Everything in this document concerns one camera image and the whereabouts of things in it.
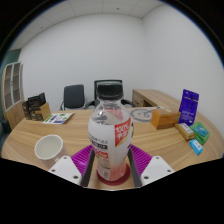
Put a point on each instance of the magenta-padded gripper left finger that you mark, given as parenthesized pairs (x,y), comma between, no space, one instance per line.
(65,168)

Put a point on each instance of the small yellow box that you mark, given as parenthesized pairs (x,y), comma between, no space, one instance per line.
(185,131)

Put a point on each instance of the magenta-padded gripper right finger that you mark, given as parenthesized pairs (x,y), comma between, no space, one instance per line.
(156,168)

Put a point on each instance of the purple standing sign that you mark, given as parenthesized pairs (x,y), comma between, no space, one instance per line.
(189,106)

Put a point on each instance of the large dark brown box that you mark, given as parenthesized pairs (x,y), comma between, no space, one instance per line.
(40,108)

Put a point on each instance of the dark padded office chair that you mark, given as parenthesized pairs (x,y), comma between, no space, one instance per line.
(74,96)

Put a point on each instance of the round white grey disc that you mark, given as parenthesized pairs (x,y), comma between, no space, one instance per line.
(141,115)

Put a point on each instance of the white ceramic mug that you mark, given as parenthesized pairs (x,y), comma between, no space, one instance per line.
(50,148)

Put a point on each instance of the clear drink bottle black cap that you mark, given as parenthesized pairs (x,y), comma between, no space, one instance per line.
(108,133)

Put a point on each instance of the wooden shelf cabinet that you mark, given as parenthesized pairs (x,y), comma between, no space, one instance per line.
(13,90)

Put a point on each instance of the small light blue box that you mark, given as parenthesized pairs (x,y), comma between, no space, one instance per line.
(196,147)

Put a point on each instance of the green flat box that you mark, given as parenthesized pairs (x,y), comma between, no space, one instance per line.
(200,132)

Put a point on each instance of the wooden side desk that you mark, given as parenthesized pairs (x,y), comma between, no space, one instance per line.
(156,96)

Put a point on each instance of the orange cardboard box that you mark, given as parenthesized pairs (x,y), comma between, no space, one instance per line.
(165,119)

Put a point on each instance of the black mesh office chair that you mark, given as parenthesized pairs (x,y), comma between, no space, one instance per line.
(128,102)

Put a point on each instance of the white green printed leaflet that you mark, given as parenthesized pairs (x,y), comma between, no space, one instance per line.
(58,118)

